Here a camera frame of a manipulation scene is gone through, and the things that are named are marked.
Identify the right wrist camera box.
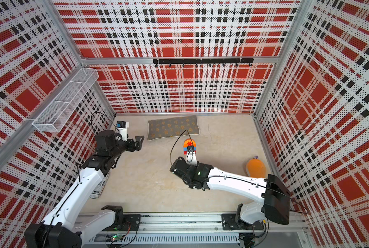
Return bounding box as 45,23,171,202
186,145,198,166

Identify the orange translucent lego piece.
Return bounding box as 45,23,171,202
183,138,196,148

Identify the orange plush toy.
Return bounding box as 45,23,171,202
245,158,267,178

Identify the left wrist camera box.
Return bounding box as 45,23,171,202
116,120,129,142

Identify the black right camera cable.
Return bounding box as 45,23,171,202
169,129,195,166

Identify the grey floral cushion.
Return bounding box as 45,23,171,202
147,115,200,141

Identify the green lit circuit board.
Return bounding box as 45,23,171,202
106,235,122,243

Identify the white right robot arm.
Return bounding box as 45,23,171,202
170,157,290,225

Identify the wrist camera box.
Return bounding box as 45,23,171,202
186,145,198,166
116,120,129,142

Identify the patterned cup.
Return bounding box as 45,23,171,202
89,172,111,199

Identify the white wire mesh basket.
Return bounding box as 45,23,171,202
33,68,98,132

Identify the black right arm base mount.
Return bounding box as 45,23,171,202
221,204,265,230

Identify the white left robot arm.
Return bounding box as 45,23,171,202
24,129,144,248

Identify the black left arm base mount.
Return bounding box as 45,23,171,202
98,205,141,231

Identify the black hook rail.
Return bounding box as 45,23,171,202
152,58,254,66

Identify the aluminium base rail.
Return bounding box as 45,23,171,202
76,212,312,248

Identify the blue lego brick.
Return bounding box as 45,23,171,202
183,146,196,153

